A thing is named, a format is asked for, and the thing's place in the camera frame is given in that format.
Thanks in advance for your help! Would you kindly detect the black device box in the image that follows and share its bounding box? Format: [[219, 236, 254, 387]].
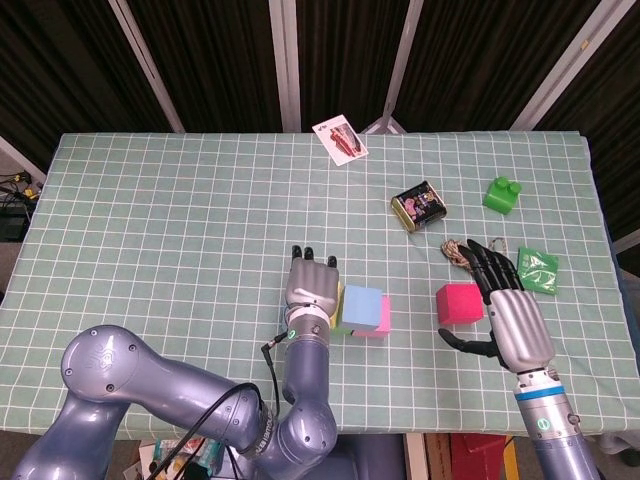
[[0, 209, 29, 241]]

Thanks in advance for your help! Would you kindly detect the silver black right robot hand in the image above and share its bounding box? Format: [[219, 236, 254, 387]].
[[437, 238, 558, 374]]

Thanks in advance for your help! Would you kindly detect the white frame post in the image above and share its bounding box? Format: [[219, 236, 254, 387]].
[[108, 0, 186, 134], [268, 0, 303, 134], [509, 0, 614, 132], [359, 0, 427, 135]]

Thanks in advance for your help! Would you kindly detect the black printed tin can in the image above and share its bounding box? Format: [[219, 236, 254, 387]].
[[390, 180, 448, 235]]

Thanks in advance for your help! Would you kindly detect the white playing card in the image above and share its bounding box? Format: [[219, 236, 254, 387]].
[[311, 113, 369, 167]]

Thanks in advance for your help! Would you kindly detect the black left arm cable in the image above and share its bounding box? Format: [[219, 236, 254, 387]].
[[147, 332, 292, 480]]

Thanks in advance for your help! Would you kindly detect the dark brown pleated curtain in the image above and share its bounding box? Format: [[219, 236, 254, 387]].
[[0, 0, 640, 241]]

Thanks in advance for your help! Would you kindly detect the teal printed snack bag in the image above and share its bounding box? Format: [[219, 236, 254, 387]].
[[149, 437, 225, 480]]

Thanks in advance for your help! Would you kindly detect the magenta red foam cube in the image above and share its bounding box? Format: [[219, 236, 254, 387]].
[[436, 282, 485, 326]]

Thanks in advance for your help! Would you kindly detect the red box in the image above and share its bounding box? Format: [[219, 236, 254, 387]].
[[449, 433, 507, 480]]

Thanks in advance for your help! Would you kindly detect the blue grey chair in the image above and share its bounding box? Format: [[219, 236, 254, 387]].
[[234, 433, 406, 480]]

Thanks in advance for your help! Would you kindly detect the green studded toy brick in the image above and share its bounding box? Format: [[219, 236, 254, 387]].
[[482, 176, 524, 216]]

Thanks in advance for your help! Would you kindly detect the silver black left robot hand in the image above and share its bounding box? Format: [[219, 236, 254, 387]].
[[284, 244, 342, 321]]

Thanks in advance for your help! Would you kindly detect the green checked tablecloth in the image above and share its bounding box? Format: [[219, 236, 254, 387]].
[[0, 130, 640, 444]]

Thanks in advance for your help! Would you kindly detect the pink foam cube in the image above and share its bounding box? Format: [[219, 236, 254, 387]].
[[355, 294, 392, 339]]

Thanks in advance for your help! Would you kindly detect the speckled rope bundle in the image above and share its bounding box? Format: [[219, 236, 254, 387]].
[[440, 237, 507, 274]]

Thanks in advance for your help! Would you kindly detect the green foil sachet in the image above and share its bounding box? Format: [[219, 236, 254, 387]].
[[515, 246, 560, 298]]

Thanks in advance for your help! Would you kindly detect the white frame rail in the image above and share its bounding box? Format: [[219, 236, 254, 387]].
[[612, 233, 640, 255], [0, 134, 49, 186]]

